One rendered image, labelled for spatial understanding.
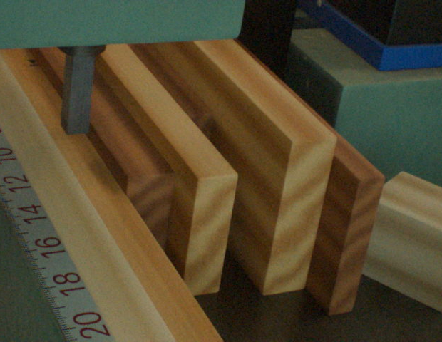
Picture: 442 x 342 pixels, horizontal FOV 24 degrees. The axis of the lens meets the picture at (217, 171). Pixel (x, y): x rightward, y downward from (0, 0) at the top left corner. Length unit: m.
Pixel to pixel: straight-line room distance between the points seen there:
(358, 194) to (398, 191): 0.05
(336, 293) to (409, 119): 0.12
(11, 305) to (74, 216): 0.04
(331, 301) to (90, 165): 0.11
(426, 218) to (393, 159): 0.09
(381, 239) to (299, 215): 0.05
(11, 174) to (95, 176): 0.05
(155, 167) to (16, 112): 0.06
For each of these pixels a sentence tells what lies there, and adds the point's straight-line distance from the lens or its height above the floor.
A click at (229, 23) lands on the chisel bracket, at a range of 0.38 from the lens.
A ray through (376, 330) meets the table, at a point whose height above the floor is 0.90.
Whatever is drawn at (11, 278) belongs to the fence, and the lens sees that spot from 0.35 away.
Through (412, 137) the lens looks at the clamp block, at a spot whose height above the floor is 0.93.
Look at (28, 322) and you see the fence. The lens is 0.33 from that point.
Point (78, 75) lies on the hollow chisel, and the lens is 0.40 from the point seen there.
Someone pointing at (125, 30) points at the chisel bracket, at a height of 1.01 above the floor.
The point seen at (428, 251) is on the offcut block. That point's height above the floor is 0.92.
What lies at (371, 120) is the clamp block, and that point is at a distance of 0.48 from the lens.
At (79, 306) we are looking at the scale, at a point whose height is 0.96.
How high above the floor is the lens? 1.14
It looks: 29 degrees down
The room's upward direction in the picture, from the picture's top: 9 degrees clockwise
